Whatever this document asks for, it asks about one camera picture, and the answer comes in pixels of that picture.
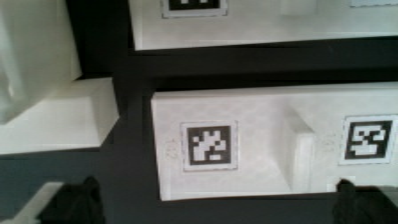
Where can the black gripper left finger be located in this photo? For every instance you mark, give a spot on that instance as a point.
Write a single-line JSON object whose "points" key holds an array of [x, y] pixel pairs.
{"points": [[74, 206]]}

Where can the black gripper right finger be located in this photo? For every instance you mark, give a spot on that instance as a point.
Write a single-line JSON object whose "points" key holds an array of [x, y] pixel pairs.
{"points": [[362, 205]]}

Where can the white cabinet body box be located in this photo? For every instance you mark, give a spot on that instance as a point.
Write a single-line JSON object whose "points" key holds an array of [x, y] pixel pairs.
{"points": [[56, 107]]}

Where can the white U-shaped workspace fence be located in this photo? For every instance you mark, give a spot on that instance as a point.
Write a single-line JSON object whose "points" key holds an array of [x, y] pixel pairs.
{"points": [[35, 204]]}

